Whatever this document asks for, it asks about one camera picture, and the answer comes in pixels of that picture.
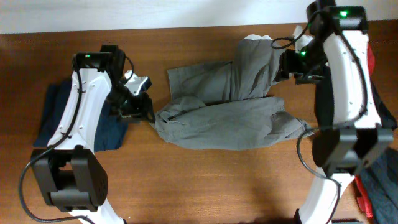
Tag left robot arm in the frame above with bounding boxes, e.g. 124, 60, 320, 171
26, 45, 155, 223

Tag red garment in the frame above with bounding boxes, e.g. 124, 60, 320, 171
367, 44, 376, 75

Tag teal garment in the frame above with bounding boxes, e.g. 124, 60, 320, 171
359, 148, 397, 224

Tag grey shorts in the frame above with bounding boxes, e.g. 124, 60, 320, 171
153, 34, 310, 151

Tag folded navy blue garment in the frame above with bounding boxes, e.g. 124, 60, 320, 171
33, 79, 130, 152

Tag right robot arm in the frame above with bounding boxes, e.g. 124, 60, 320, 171
276, 1, 394, 223

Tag black garment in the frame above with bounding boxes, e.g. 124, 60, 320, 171
315, 61, 397, 131

